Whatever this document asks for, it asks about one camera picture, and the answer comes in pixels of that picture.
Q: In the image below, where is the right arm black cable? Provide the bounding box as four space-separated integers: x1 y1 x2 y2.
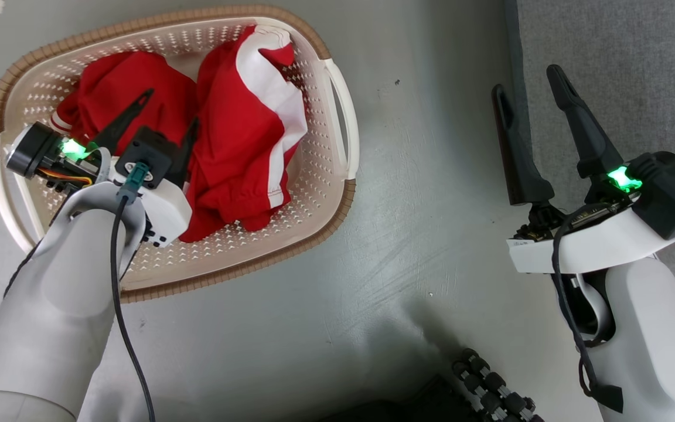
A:
551 202 625 414

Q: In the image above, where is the beige perforated laundry basket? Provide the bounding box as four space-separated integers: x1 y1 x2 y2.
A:
0 5 360 304

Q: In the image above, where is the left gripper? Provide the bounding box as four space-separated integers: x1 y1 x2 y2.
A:
6 89 200 248

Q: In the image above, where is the red and white garment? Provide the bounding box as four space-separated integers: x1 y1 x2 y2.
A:
178 25 308 243

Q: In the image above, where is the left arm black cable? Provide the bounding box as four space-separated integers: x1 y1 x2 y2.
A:
109 162 158 422

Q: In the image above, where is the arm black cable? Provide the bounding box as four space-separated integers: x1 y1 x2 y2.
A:
109 162 158 422
551 202 625 414

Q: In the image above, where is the plain red garment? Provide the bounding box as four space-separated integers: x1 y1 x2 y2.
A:
50 50 199 156

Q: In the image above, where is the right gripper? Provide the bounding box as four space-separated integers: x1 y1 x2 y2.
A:
491 64 675 275

